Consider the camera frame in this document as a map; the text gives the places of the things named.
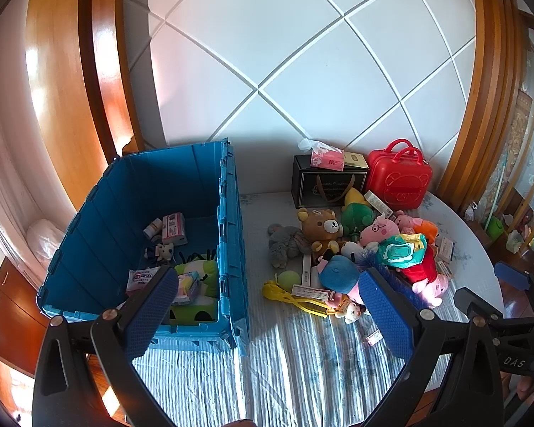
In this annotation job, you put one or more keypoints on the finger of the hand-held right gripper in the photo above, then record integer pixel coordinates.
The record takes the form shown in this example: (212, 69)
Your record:
(469, 300)
(511, 275)

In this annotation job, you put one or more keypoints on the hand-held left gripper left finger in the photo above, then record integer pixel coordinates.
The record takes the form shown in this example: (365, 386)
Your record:
(151, 313)

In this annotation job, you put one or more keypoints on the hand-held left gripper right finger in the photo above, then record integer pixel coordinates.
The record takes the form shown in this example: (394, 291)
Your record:
(385, 316)

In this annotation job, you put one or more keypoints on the pink pig plush blue shirt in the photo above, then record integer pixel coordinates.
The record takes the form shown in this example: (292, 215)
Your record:
(338, 273)

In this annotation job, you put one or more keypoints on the yellow plastic clamp toy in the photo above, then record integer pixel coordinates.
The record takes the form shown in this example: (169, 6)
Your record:
(278, 294)

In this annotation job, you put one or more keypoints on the blue plastic storage crate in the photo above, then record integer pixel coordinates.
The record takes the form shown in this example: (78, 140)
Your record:
(115, 195)

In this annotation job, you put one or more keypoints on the green plastic container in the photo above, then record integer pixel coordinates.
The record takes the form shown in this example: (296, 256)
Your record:
(497, 227)

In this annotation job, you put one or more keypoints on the person's right hand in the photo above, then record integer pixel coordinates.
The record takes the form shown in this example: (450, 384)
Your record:
(524, 388)

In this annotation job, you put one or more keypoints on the small pink packet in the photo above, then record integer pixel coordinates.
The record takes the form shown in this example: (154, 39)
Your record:
(374, 338)

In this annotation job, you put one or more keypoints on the blue bristle brush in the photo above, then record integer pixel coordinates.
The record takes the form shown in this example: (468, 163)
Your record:
(411, 292)

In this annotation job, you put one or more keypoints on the pink and white packet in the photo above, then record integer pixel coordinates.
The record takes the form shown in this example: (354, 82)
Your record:
(140, 279)

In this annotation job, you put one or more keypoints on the pastel sponge pack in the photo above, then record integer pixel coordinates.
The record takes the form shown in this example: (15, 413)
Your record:
(188, 288)

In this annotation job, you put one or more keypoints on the small spotted plush toy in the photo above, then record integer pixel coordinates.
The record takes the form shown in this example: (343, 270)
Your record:
(163, 251)

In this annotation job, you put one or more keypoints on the green plush black legs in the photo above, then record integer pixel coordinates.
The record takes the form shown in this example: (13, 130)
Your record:
(202, 271)

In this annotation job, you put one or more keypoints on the flat white box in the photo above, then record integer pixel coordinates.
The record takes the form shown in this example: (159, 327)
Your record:
(309, 294)

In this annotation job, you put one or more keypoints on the orange plush toy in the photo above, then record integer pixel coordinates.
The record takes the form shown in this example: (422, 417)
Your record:
(427, 230)

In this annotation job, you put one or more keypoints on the white bottle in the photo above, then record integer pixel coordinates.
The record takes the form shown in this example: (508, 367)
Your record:
(152, 229)

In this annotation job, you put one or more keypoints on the pink pig plush with glasses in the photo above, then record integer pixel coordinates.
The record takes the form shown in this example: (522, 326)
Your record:
(382, 229)

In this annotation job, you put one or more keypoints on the pink and white box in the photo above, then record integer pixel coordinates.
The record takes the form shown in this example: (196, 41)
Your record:
(173, 227)

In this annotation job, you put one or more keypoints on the long white carton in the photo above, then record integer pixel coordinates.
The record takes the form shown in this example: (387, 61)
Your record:
(307, 271)

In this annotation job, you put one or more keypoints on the small pink pig plush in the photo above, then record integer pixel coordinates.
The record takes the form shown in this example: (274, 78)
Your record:
(407, 221)

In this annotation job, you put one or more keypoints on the green and yellow plush toy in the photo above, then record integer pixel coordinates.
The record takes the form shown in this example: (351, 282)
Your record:
(356, 218)

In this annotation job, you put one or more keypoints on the light green ball toy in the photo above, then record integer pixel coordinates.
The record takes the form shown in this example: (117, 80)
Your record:
(288, 279)

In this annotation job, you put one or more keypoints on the brown bear plush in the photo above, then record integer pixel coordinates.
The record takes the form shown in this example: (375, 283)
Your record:
(320, 229)

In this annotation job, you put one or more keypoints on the small white carton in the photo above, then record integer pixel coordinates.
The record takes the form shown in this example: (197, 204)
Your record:
(377, 202)

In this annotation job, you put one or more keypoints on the grey plush toy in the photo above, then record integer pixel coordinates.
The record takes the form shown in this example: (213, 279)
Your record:
(282, 242)

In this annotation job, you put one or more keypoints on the white plastic bag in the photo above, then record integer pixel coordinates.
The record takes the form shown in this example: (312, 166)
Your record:
(44, 240)

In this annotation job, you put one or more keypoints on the red toy suitcase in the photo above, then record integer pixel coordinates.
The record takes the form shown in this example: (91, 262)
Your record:
(396, 182)

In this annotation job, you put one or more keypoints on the wooden cabinet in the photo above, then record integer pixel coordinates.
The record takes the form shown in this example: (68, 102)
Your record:
(9, 316)

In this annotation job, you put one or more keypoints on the black gift box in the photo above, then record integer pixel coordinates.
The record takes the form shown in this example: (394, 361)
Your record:
(311, 187)

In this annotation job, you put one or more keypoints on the beige flat box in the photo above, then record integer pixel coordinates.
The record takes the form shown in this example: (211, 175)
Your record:
(355, 159)

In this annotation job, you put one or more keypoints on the pink tissue pack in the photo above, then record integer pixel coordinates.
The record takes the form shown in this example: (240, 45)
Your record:
(327, 159)

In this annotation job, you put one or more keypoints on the white curtain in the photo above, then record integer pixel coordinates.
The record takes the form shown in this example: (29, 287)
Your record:
(9, 164)

